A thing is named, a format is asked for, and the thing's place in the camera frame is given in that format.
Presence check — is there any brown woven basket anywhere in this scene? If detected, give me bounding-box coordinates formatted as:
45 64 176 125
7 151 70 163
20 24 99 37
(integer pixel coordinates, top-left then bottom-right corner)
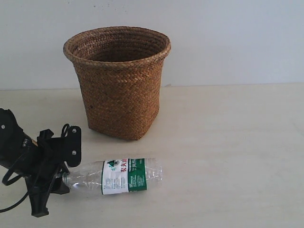
63 26 171 141

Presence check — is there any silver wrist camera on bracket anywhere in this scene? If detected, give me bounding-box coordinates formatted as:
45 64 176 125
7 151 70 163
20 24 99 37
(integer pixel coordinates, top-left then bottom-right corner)
61 124 82 168

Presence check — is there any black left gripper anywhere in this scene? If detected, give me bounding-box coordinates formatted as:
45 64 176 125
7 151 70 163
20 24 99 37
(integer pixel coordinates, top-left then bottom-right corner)
23 129 70 210

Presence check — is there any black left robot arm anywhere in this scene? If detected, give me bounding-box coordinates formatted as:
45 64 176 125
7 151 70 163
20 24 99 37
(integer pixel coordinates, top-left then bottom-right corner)
0 109 67 217

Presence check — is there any clear plastic water bottle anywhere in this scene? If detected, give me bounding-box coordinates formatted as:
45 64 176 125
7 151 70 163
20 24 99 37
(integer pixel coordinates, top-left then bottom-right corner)
62 158 163 195

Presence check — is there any black cable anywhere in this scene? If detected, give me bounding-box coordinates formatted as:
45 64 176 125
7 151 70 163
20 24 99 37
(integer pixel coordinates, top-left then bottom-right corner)
0 140 31 213

